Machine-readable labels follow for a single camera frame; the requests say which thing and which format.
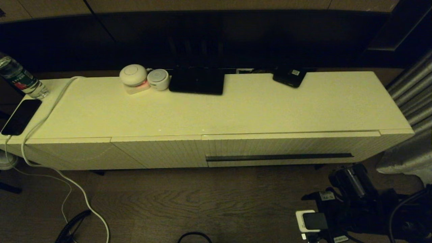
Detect dark long cabinet handle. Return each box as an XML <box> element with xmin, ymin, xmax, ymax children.
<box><xmin>206</xmin><ymin>153</ymin><xmax>353</xmax><ymax>162</ymax></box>

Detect white slatted drawer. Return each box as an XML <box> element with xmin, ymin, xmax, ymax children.
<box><xmin>202</xmin><ymin>131</ymin><xmax>382</xmax><ymax>168</ymax></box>

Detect long white tv cabinet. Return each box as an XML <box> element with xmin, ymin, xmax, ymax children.
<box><xmin>0</xmin><ymin>71</ymin><xmax>415</xmax><ymax>171</ymax></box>

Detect grey curtain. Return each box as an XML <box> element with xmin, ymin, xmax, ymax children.
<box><xmin>376</xmin><ymin>51</ymin><xmax>432</xmax><ymax>184</ymax></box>

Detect small black labelled device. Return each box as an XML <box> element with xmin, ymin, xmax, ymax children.
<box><xmin>273</xmin><ymin>69</ymin><xmax>307</xmax><ymax>88</ymax></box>

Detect black flat box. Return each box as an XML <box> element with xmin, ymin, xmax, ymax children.
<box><xmin>169</xmin><ymin>66</ymin><xmax>225</xmax><ymax>96</ymax></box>

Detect large black television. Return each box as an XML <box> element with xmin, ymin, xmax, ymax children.
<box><xmin>96</xmin><ymin>10</ymin><xmax>392</xmax><ymax>71</ymax></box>

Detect small white round device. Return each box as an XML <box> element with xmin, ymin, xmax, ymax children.
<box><xmin>147</xmin><ymin>69</ymin><xmax>170</xmax><ymax>91</ymax></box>

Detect large white round device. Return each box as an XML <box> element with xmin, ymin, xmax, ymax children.
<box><xmin>119</xmin><ymin>64</ymin><xmax>151</xmax><ymax>95</ymax></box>

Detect black floor foot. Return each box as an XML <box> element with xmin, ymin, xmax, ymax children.
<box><xmin>0</xmin><ymin>182</ymin><xmax>23</xmax><ymax>195</ymax></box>

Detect black smartphone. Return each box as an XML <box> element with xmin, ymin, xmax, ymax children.
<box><xmin>1</xmin><ymin>99</ymin><xmax>43</xmax><ymax>136</ymax></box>

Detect white round floor object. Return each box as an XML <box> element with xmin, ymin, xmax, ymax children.
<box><xmin>0</xmin><ymin>150</ymin><xmax>17</xmax><ymax>171</ymax></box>

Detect water bottle green red label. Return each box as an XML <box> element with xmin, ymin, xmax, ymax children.
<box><xmin>0</xmin><ymin>52</ymin><xmax>50</xmax><ymax>101</ymax></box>

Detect black cable with plug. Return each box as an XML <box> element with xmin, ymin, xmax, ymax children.
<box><xmin>178</xmin><ymin>232</ymin><xmax>212</xmax><ymax>243</ymax></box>

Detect black coiled cable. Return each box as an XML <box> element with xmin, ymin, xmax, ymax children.
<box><xmin>55</xmin><ymin>210</ymin><xmax>92</xmax><ymax>243</ymax></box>

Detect thick white cable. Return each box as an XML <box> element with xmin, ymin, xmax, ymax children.
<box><xmin>21</xmin><ymin>76</ymin><xmax>111</xmax><ymax>243</ymax></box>

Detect thin white cable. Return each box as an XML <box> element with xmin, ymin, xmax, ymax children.
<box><xmin>3</xmin><ymin>135</ymin><xmax>73</xmax><ymax>225</ymax></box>

